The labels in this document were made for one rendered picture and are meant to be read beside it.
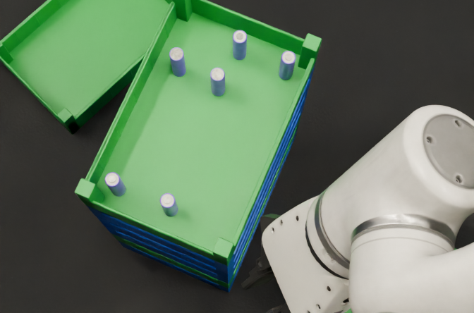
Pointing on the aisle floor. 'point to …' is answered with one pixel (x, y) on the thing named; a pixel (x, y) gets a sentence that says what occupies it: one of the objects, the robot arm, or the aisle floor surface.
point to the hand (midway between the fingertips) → (269, 295)
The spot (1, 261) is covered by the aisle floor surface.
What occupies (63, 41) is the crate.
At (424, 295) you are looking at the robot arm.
